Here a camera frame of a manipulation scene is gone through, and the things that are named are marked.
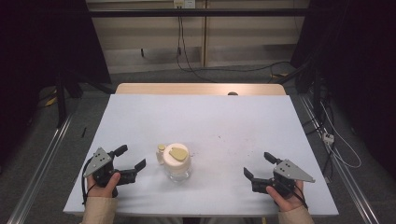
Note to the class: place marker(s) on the white wall socket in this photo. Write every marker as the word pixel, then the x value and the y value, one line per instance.
pixel 184 3

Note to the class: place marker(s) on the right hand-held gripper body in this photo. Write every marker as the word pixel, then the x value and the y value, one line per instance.
pixel 291 171

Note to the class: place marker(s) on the person's right hand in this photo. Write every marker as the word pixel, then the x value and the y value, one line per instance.
pixel 289 203

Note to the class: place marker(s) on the metal floor rail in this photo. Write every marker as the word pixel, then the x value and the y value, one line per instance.
pixel 40 168
pixel 342 174

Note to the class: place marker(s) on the tan oval cap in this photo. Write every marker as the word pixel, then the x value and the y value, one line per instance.
pixel 179 154

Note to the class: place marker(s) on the wooden table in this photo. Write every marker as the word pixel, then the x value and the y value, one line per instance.
pixel 186 88

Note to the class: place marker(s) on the black curtain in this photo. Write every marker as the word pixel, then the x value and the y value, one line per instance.
pixel 37 46
pixel 358 62

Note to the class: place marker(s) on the black metal stand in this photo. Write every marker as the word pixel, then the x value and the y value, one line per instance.
pixel 61 99

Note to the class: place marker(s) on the white power strip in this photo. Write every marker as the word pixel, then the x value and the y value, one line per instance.
pixel 328 137

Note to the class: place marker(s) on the black horizontal rail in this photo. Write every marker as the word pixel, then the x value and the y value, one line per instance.
pixel 218 12

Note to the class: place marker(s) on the small black peg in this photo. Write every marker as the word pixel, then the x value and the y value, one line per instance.
pixel 142 52

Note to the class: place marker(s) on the white table mat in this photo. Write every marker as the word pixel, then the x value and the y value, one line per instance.
pixel 218 124

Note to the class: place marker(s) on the glass jar with cream lid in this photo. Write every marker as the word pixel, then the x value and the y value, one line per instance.
pixel 176 169

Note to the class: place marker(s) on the person's left hand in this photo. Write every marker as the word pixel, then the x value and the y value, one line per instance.
pixel 101 191

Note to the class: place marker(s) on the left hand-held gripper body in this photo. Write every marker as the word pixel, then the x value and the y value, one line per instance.
pixel 98 160

